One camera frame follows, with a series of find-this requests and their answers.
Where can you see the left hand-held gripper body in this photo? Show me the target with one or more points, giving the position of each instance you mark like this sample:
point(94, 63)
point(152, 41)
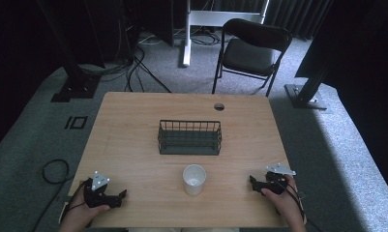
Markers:
point(96, 198)

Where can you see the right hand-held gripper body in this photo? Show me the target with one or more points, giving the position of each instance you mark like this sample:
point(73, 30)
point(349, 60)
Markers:
point(275, 183)

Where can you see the person's left hand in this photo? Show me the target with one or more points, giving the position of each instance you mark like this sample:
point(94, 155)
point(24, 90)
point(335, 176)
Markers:
point(80, 216)

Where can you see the person's right hand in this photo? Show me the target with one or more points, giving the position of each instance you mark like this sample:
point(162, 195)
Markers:
point(286, 206)

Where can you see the white cup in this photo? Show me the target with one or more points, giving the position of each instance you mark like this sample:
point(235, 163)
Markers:
point(194, 180)

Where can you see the black metal stand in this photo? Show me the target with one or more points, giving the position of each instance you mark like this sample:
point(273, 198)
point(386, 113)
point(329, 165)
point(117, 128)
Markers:
point(75, 80)
point(307, 93)

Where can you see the black folding chair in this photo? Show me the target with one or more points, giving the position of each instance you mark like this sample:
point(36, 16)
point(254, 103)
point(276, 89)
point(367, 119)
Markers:
point(249, 54)

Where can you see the white desk frame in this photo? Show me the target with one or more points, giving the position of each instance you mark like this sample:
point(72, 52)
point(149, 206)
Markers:
point(190, 19)

